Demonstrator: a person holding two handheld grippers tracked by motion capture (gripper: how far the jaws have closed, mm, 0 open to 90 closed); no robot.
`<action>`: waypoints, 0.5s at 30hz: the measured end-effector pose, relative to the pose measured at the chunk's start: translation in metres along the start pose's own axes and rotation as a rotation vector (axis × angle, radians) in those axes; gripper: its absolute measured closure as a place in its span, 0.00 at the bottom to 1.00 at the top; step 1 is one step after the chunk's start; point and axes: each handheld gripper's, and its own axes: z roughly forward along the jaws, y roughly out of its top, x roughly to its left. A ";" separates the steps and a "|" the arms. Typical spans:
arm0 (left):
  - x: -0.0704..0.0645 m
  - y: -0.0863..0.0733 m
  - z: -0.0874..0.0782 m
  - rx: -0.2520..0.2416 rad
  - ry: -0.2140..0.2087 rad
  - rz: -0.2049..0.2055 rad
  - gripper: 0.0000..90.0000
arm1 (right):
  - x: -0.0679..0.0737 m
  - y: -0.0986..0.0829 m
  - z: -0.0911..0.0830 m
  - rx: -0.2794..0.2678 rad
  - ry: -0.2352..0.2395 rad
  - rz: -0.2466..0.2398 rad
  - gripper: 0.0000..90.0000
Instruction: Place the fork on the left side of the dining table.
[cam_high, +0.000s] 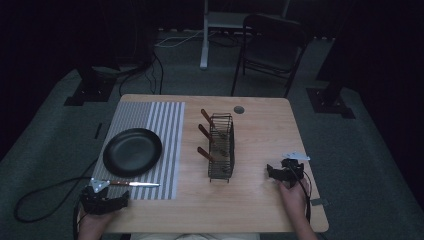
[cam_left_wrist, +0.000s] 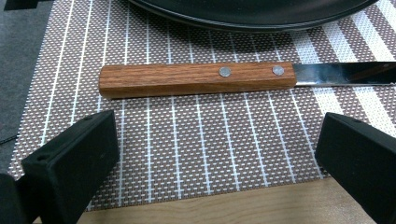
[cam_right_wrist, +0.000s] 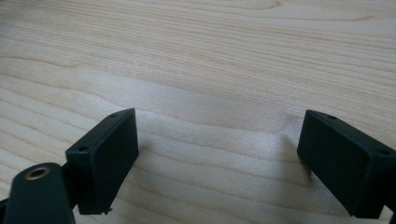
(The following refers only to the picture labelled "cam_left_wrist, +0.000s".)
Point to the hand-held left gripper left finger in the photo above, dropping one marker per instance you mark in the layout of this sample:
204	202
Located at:
68	174

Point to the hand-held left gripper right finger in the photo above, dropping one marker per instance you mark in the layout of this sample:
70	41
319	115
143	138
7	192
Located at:
361	161

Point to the grey cloth mat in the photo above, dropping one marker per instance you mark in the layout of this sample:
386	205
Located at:
18	62

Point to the brown woven striped placemat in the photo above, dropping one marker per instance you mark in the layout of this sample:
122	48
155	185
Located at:
205	137

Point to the black round plate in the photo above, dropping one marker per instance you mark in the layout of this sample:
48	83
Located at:
255	12

